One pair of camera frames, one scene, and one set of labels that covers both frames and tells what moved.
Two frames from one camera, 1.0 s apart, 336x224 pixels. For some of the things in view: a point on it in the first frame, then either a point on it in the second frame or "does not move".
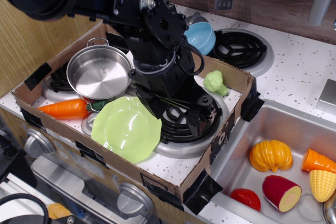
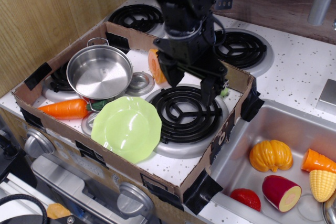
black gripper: x=163 y=65 -> x=197 y=49
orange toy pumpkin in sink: x=271 y=155 does not move
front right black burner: x=175 y=127 does not move
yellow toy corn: x=323 y=184 does not move
